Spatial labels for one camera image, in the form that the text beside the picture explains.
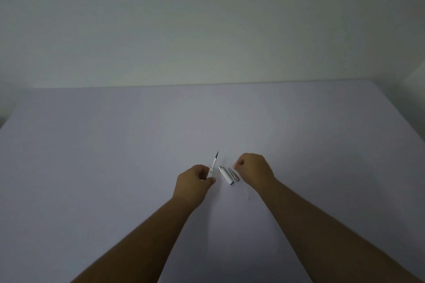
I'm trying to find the person's left hand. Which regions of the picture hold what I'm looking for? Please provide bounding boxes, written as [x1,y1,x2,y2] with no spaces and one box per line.
[172,164,216,210]

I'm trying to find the person's right hand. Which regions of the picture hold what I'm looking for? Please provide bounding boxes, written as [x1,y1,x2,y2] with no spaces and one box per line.
[233,153,276,192]

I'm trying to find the white pen body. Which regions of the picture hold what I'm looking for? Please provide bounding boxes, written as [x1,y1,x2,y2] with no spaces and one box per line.
[206,150,220,180]

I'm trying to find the white pen cap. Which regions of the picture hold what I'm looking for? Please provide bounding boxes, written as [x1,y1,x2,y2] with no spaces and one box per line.
[217,165,235,186]

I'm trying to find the person's right forearm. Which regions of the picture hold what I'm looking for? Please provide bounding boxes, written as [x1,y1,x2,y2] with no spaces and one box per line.
[257,176,424,283]

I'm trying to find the person's left forearm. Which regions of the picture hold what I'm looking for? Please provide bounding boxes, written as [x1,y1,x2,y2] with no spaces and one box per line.
[71,197,198,283]

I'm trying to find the pale grey table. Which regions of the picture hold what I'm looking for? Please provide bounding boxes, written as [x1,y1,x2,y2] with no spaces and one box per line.
[0,80,425,283]

